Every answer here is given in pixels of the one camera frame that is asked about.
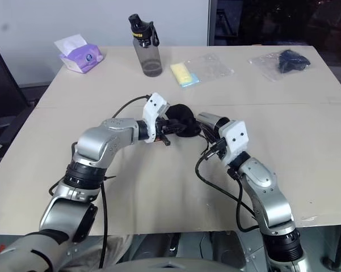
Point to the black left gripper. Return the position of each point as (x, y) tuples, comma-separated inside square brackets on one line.
[(162, 128)]

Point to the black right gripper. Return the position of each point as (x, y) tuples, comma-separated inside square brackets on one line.
[(219, 148)]

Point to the metal cup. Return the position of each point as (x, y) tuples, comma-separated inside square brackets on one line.
[(210, 121)]

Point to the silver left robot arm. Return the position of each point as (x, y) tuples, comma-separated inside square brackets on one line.
[(95, 141)]

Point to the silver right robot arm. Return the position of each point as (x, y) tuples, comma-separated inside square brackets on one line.
[(265, 187)]

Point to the yellow sponge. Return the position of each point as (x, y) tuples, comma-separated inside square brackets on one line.
[(180, 72)]

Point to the clear plastic bag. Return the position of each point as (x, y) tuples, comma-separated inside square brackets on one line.
[(207, 66), (268, 63)]

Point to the grey sports water bottle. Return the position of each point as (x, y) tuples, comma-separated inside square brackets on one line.
[(147, 49)]

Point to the black cloth item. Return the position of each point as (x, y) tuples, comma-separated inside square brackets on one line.
[(292, 61)]

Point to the purple tissue pack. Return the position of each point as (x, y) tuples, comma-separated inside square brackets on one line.
[(80, 56)]

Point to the dark glass window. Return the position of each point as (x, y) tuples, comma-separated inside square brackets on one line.
[(281, 20)]

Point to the black table leg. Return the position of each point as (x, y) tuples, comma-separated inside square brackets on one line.
[(335, 249)]

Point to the black chair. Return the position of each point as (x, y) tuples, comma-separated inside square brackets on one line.
[(5, 93)]

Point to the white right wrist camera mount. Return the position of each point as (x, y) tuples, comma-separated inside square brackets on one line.
[(235, 137)]

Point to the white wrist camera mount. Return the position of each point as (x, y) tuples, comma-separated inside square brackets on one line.
[(235, 137), (153, 112)]

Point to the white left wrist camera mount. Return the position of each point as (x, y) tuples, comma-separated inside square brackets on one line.
[(153, 112)]

